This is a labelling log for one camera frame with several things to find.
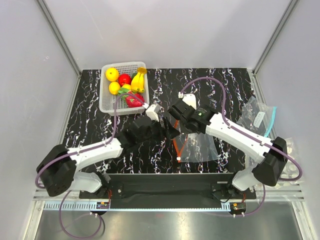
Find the purple floor cable loop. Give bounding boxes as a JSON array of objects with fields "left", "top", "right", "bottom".
[{"left": 58, "top": 192, "right": 105, "bottom": 238}]

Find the clear bag of round items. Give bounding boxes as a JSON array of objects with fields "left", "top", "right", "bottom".
[{"left": 278, "top": 138, "right": 300, "bottom": 187}]

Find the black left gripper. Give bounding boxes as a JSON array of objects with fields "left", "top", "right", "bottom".
[{"left": 137, "top": 116, "right": 180, "bottom": 144}]

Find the red apple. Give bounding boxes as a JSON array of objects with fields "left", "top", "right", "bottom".
[{"left": 118, "top": 73, "right": 132, "bottom": 87}]

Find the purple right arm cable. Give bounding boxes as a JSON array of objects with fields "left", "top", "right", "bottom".
[{"left": 177, "top": 76, "right": 303, "bottom": 182}]

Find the black marble pattern mat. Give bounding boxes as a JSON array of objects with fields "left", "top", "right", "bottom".
[{"left": 63, "top": 68, "right": 255, "bottom": 174}]

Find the pink dragon fruit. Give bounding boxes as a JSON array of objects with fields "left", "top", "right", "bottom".
[{"left": 118, "top": 87, "right": 145, "bottom": 108}]

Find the white plastic perforated basket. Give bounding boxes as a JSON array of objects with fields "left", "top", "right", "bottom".
[{"left": 99, "top": 61, "right": 147, "bottom": 116}]

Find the yellow banana bunch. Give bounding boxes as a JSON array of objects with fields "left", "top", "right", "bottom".
[{"left": 131, "top": 67, "right": 147, "bottom": 94}]

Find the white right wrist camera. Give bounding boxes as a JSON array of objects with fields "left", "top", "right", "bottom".
[{"left": 178, "top": 92, "right": 197, "bottom": 110}]

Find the yellow orange fruit top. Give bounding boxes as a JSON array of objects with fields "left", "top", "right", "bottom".
[{"left": 105, "top": 67, "right": 119, "bottom": 82}]

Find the white slotted cable duct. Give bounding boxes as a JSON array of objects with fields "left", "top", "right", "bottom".
[{"left": 43, "top": 202, "right": 111, "bottom": 211}]

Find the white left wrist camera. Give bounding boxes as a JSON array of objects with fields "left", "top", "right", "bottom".
[{"left": 145, "top": 103, "right": 161, "bottom": 122}]

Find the clear bag with blue zipper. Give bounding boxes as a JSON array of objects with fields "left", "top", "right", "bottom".
[{"left": 236, "top": 96, "right": 277, "bottom": 137}]

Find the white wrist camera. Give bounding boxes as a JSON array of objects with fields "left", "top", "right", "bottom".
[
  {"left": 145, "top": 103, "right": 161, "bottom": 122},
  {"left": 178, "top": 92, "right": 197, "bottom": 110}
]

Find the yellow lemon fruit lower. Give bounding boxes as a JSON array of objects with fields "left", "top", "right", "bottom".
[{"left": 108, "top": 81, "right": 121, "bottom": 95}]

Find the small yellow fruit middle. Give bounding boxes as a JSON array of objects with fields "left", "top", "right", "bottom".
[{"left": 122, "top": 84, "right": 131, "bottom": 91}]

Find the clear bag with orange zipper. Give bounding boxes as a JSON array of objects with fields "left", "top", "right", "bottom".
[{"left": 173, "top": 120, "right": 219, "bottom": 163}]

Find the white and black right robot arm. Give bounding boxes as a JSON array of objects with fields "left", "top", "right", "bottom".
[{"left": 168, "top": 99, "right": 288, "bottom": 199}]

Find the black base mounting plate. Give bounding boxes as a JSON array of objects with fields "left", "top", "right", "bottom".
[{"left": 78, "top": 172, "right": 258, "bottom": 210}]

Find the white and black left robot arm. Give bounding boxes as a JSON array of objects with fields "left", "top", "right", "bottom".
[{"left": 35, "top": 116, "right": 180, "bottom": 198}]

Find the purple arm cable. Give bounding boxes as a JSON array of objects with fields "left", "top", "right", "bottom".
[
  {"left": 177, "top": 76, "right": 303, "bottom": 182},
  {"left": 34, "top": 93, "right": 150, "bottom": 189}
]

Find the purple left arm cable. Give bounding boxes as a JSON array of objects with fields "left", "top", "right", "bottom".
[{"left": 34, "top": 93, "right": 150, "bottom": 189}]

